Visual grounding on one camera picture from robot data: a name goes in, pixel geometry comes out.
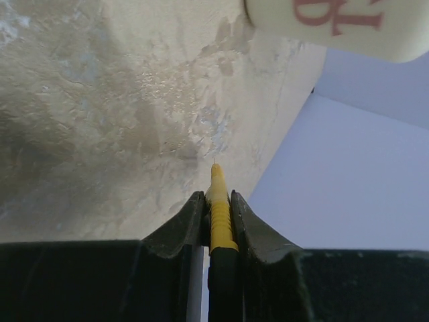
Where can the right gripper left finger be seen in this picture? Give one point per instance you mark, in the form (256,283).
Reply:
(157,278)

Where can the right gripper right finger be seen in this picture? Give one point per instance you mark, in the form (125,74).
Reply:
(284,282)

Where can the yellow utility knife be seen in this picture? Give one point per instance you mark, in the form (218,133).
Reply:
(224,284)

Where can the cream lotion pump bottle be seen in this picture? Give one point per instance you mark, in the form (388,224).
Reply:
(392,30)

